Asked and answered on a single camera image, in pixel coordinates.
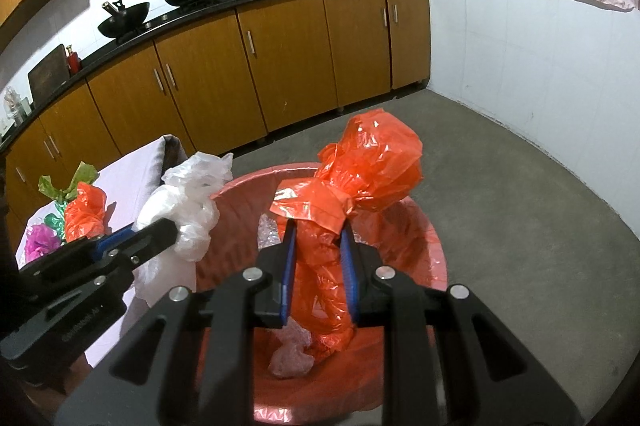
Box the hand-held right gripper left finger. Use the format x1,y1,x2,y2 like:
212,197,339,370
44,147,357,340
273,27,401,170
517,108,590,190
55,221,299,426

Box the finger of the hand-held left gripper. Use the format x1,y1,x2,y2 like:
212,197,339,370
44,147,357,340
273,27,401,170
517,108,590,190
19,226,137,296
92,217,180,291

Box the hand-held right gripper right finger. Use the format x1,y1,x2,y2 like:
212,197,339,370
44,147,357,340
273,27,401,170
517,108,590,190
340,226,583,426

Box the large red plastic bag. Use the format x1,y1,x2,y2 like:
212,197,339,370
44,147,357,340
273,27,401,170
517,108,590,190
64,183,108,243

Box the white plastic bag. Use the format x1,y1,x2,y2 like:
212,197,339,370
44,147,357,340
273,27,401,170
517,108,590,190
135,151,235,307

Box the pink plastic bag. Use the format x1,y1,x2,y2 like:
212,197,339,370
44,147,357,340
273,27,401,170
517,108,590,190
24,223,68,264

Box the green plastic bag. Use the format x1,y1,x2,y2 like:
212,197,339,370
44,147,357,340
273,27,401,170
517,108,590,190
39,161,101,242

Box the clear plastic bag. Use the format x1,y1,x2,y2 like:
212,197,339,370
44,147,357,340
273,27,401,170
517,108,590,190
257,213,321,379

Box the red plastic basin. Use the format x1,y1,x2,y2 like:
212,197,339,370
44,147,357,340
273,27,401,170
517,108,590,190
192,162,447,424

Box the twisted red plastic bag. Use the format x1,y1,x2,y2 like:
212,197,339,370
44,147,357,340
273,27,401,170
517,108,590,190
270,109,425,352

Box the lavender table cloth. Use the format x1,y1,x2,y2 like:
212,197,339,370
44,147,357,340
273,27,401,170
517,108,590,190
15,133,188,367

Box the clear bag with jar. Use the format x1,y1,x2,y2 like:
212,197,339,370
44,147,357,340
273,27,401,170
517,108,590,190
2,86,31,124

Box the dark cutting board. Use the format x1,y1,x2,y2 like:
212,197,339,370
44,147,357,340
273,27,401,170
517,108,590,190
27,44,71,102

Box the wooden lower cabinets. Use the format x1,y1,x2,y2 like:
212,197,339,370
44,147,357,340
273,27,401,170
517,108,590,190
0,0,432,232

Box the black wok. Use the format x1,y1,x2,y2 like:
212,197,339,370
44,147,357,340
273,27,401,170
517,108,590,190
97,0,151,40

